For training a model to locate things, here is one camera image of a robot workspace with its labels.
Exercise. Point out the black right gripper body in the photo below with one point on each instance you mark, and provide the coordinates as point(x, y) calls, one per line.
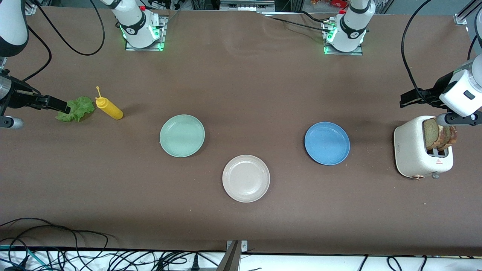
point(16, 98)

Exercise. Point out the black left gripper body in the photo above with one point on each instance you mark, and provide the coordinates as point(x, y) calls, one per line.
point(433, 91)

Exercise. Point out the green lettuce leaf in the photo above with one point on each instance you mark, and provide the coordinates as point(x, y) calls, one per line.
point(79, 107)

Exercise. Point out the brown bread slice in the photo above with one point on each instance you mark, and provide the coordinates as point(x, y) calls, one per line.
point(430, 133)
point(450, 135)

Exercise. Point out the yellow mustard squeeze bottle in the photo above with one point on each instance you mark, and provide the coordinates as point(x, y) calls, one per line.
point(111, 110)

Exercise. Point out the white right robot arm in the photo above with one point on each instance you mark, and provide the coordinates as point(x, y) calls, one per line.
point(135, 26)

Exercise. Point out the blue plate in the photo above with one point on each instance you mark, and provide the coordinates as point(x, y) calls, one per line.
point(327, 143)

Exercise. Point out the green plate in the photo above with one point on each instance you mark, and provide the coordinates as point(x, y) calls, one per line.
point(182, 135)

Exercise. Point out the beige plate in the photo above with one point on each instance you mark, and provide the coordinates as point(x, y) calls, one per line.
point(246, 178)

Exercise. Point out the white two-slot toaster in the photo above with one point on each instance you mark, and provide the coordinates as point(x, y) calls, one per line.
point(408, 150)

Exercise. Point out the red packet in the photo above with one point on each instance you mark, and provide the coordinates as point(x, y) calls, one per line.
point(331, 3)

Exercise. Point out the grey electronics box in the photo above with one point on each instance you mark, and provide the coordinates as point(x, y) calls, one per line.
point(244, 4)

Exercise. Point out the black power plug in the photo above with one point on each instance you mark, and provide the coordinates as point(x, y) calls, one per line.
point(195, 263)

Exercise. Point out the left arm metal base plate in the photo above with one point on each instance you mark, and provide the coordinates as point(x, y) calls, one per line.
point(359, 52)

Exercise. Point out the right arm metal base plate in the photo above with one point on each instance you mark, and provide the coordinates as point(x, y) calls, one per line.
point(163, 34)

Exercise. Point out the grey metal table bracket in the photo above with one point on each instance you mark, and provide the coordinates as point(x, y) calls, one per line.
point(230, 259)

